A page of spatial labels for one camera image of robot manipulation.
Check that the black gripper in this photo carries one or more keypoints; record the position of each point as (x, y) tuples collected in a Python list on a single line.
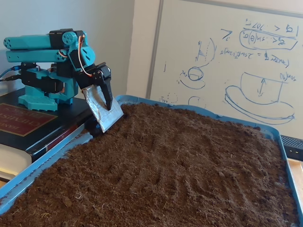
[(95, 76)]

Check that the silver foil scoop blade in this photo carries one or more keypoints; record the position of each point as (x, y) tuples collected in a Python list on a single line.
[(111, 118)]

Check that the brown soil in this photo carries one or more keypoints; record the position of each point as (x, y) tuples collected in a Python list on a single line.
[(165, 165)]

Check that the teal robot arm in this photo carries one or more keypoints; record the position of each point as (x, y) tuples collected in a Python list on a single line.
[(28, 42)]

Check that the black servo controller housing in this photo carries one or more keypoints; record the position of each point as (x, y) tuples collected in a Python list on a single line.
[(28, 66)]

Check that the black chemistry physics handbook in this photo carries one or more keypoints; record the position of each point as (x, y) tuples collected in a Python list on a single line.
[(14, 118)]

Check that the whiteboard with blue drawings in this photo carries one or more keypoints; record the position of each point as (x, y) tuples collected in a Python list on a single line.
[(189, 19)]

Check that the blue plastic tray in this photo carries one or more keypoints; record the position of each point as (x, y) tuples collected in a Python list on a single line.
[(23, 180)]

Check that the perforated electronics box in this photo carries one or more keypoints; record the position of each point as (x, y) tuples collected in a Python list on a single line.
[(293, 151)]

